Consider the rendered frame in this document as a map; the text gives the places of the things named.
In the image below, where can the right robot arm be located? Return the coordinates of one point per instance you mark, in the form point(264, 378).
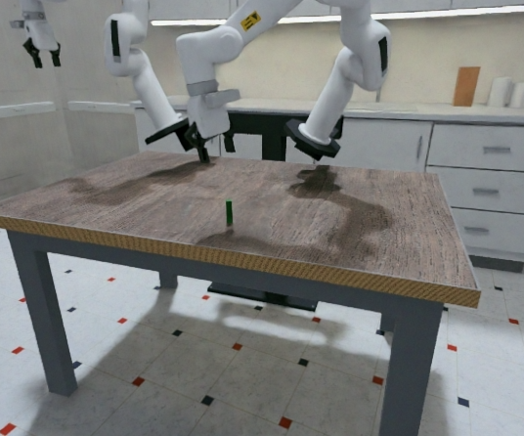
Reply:
point(121, 29)

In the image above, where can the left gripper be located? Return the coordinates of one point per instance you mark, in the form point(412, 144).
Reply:
point(209, 122)

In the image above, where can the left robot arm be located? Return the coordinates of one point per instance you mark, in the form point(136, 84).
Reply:
point(359, 33)

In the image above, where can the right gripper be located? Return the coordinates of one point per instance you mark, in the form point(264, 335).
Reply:
point(41, 35)

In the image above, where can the green rectangular block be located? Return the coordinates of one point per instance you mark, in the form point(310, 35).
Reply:
point(229, 212)

